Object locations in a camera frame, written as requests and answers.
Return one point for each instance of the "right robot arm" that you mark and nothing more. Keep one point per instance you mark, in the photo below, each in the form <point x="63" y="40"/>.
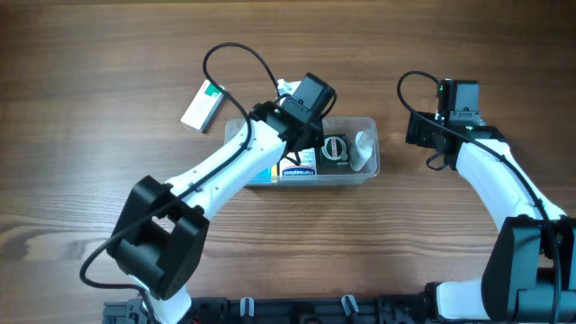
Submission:
<point x="530" y="275"/>

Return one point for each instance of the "white medicine box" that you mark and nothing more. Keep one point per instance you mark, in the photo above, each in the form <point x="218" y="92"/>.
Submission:
<point x="302" y="163"/>

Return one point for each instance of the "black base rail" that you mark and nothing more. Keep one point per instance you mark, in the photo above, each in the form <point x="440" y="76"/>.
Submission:
<point x="384" y="309"/>

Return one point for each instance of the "blue yellow VapoDrops box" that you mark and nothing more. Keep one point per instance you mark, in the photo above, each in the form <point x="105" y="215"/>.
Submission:
<point x="266" y="177"/>

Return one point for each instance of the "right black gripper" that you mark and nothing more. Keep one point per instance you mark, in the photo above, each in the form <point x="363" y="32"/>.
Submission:
<point x="418" y="132"/>

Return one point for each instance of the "white box green corner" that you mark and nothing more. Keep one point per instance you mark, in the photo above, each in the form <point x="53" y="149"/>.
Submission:
<point x="202" y="108"/>

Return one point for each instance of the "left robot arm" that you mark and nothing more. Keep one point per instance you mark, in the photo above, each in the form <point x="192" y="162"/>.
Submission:
<point x="158" y="239"/>

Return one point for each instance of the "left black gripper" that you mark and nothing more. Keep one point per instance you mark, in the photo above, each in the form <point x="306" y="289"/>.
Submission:
<point x="309" y="138"/>

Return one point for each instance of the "clear spray bottle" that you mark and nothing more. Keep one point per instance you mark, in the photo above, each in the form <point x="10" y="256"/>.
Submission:
<point x="362" y="149"/>

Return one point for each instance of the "clear plastic container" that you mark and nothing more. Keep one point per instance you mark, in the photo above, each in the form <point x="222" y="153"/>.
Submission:
<point x="349" y="126"/>

